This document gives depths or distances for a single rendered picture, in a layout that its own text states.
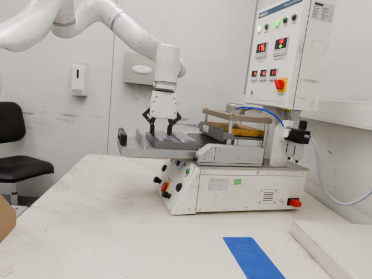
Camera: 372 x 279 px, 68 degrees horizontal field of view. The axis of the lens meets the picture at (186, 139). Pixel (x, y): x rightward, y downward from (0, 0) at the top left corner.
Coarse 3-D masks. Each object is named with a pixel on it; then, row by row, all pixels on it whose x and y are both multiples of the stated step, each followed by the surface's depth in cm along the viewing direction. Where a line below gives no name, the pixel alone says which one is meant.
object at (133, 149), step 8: (136, 136) 110; (120, 144) 97; (128, 144) 98; (136, 144) 99; (144, 144) 101; (120, 152) 94; (128, 152) 93; (136, 152) 94; (144, 152) 95; (152, 152) 95; (160, 152) 96; (168, 152) 97; (176, 152) 98; (184, 152) 99; (192, 152) 100
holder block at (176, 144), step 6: (150, 138) 104; (174, 138) 106; (156, 144) 96; (162, 144) 97; (168, 144) 98; (174, 144) 98; (180, 144) 99; (186, 144) 100; (192, 144) 100; (198, 144) 101
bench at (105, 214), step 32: (96, 160) 155; (128, 160) 162; (160, 160) 170; (64, 192) 106; (96, 192) 109; (128, 192) 113; (32, 224) 80; (64, 224) 82; (96, 224) 84; (128, 224) 87; (160, 224) 89; (192, 224) 91; (224, 224) 94; (256, 224) 96; (288, 224) 99; (0, 256) 65; (32, 256) 66; (64, 256) 67; (96, 256) 69; (128, 256) 70; (160, 256) 72; (192, 256) 73; (224, 256) 75; (288, 256) 78
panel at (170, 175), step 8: (168, 160) 123; (184, 160) 108; (168, 168) 118; (176, 168) 111; (192, 168) 98; (160, 176) 122; (168, 176) 114; (176, 176) 107; (184, 176) 101; (160, 184) 118; (168, 184) 110; (176, 184) 104; (184, 184) 98; (160, 192) 113; (168, 192) 106; (176, 192) 100; (168, 200) 103; (176, 200) 97; (168, 208) 99
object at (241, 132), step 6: (222, 126) 107; (234, 126) 112; (240, 126) 114; (246, 126) 117; (234, 132) 104; (240, 132) 105; (246, 132) 106; (252, 132) 105; (258, 132) 107; (234, 138) 105; (240, 138) 105; (246, 138) 106; (252, 138) 107; (258, 138) 108
